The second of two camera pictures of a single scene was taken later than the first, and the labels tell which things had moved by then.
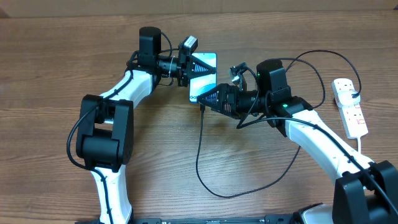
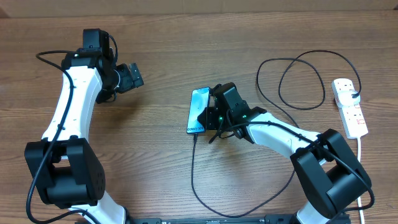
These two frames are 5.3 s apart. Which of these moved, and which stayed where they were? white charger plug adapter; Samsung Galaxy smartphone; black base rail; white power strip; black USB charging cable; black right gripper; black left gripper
Moved: black left gripper; black right gripper; black USB charging cable; Samsung Galaxy smartphone
Stayed: black base rail; white charger plug adapter; white power strip
